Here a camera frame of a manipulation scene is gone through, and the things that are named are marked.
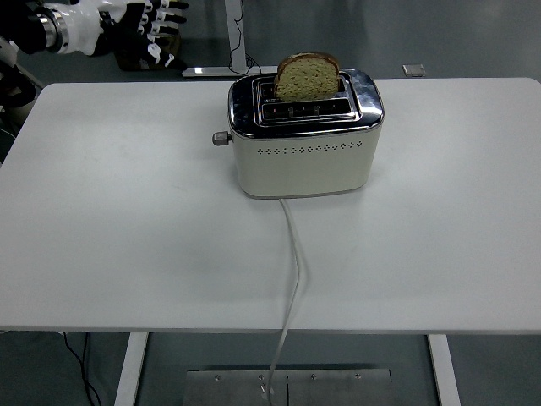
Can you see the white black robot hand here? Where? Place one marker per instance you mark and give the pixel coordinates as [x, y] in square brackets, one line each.
[82, 29]

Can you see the white background desk leg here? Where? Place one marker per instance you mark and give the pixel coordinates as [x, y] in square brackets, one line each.
[234, 34]

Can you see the brown cardboard box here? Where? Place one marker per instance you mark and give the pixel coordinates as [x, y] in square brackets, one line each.
[127, 61]

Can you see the white table leg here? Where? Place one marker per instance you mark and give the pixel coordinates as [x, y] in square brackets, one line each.
[444, 372]
[132, 368]

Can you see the grey square floor plate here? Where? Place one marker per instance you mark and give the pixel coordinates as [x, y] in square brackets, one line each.
[413, 69]

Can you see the cream chrome two-slot toaster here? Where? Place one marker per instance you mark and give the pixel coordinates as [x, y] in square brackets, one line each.
[302, 169]

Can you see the brown bread slice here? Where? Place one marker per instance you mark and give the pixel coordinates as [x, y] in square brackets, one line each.
[306, 82]

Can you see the grey toaster lever knob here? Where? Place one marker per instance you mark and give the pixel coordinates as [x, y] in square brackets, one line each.
[220, 138]

